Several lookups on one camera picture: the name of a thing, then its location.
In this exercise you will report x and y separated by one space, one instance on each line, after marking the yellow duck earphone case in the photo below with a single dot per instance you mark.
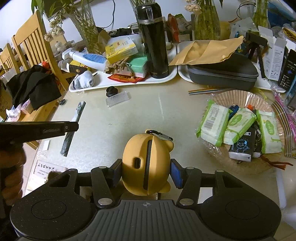
146 163

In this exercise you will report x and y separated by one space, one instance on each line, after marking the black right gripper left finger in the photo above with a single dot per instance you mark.
114 173

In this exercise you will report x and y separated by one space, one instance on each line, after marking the small white paper piece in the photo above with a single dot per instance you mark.
46 145

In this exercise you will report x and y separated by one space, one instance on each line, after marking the black cloth on chair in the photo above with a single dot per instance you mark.
36 85

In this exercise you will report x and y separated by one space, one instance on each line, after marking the glass vase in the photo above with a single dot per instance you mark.
207 24
81 15

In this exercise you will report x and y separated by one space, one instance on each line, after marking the brown paper envelope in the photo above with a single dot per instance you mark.
207 52

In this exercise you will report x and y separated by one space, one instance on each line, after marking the black product box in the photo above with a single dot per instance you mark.
288 72

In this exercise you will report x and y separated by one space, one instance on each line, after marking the black thermos bottle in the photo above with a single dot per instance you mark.
151 24

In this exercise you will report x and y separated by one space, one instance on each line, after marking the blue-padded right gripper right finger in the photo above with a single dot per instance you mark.
178 174

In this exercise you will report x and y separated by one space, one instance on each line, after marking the red packet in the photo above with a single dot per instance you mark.
125 78

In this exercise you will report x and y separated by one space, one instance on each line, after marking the white tray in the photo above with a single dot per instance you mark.
231 78
103 80

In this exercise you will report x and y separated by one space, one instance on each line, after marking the green wet wipes pack right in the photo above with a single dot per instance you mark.
270 138

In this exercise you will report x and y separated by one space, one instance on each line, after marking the glass vase left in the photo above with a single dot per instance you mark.
81 15

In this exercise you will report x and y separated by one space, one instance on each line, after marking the small black round camera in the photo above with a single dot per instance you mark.
111 91

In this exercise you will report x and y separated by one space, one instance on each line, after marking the black yellow box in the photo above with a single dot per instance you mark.
72 66

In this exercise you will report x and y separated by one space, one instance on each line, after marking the white product box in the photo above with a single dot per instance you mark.
273 58

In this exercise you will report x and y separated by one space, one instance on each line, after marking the glass vase right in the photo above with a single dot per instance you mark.
207 24

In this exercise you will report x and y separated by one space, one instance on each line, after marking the white spray bottle blue label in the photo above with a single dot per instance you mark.
94 61

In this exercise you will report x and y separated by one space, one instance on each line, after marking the green wet wipes pack left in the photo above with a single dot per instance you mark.
214 123

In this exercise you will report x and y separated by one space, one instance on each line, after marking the rolled white sock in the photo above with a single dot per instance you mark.
84 80

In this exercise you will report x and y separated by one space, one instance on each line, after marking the marbled grey bar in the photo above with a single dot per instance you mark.
72 128

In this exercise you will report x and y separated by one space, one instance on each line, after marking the brown crumpled paper bag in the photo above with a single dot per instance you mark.
116 67

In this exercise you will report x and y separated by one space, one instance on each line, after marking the printed paper card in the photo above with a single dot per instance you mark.
39 174

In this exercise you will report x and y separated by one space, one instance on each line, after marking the person's hand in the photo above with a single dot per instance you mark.
12 161

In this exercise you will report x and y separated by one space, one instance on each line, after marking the clear plastic box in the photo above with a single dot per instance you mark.
117 99

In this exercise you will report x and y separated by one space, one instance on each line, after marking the small black round cap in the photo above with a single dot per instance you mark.
62 102

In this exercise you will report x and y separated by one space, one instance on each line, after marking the dark grey hard case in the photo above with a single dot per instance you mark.
223 73

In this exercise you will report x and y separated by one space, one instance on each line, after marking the green wet wipes pack middle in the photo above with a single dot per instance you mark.
238 125

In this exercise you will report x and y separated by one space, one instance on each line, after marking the black cartoon card box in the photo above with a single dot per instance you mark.
243 149

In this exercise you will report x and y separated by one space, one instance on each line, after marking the white tray right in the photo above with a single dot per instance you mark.
231 78

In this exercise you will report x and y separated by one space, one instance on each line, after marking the white tray left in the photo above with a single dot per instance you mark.
103 80

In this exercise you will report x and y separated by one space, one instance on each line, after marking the green wet wipes pack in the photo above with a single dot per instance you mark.
214 123
238 125
270 138

